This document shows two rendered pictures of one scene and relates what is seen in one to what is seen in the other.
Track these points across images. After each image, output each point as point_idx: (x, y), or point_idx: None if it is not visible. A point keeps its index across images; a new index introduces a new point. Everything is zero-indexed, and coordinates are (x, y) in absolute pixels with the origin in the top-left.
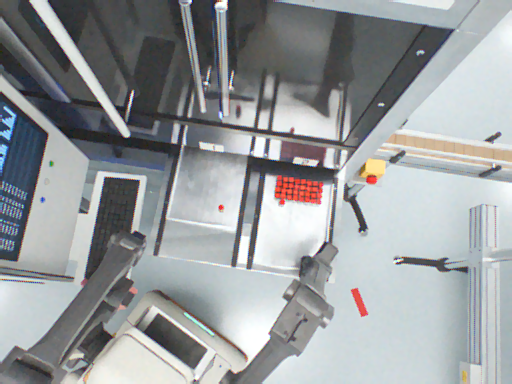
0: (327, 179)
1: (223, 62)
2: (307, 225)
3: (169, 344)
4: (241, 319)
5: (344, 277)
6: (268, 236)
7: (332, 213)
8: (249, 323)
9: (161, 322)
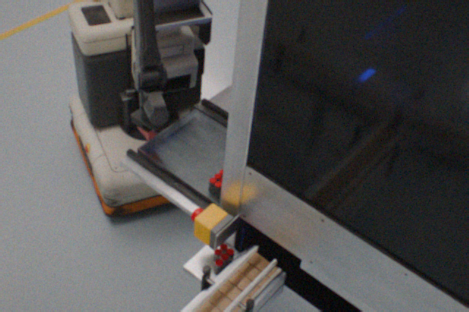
0: None
1: None
2: (196, 171)
3: (176, 12)
4: (146, 241)
5: None
6: (210, 138)
7: (190, 192)
8: (136, 245)
9: (196, 15)
